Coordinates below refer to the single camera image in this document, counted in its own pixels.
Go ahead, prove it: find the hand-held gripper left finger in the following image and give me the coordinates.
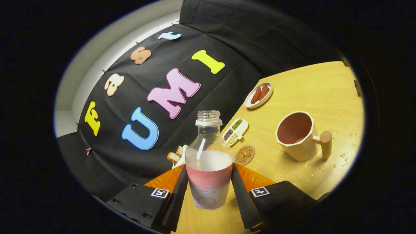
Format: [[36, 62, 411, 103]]
[[106, 163, 189, 233]]

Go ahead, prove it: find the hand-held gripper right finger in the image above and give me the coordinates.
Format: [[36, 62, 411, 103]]
[[230, 162, 329, 232]]

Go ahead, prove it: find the round cork coaster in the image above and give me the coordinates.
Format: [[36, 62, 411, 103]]
[[234, 145, 255, 166]]

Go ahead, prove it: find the clear plastic juice bottle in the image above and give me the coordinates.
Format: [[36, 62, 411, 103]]
[[185, 110, 234, 210]]

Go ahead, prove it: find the cream cup with wooden handle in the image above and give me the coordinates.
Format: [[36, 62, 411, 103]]
[[276, 111, 332, 162]]

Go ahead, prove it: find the white toaster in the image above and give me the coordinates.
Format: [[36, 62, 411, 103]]
[[172, 145, 189, 169]]

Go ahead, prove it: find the white divided bean dish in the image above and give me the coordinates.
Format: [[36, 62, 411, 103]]
[[222, 118, 249, 147]]

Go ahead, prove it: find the white round plate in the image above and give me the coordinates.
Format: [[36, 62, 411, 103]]
[[244, 82, 273, 109]]

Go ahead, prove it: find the red-brown meat piece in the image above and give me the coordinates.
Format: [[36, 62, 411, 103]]
[[250, 87, 262, 104], [258, 84, 270, 101]]

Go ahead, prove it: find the wooden table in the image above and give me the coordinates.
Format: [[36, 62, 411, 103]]
[[172, 61, 365, 234]]

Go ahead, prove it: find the black backdrop cloth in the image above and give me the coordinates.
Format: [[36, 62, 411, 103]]
[[57, 0, 345, 202]]

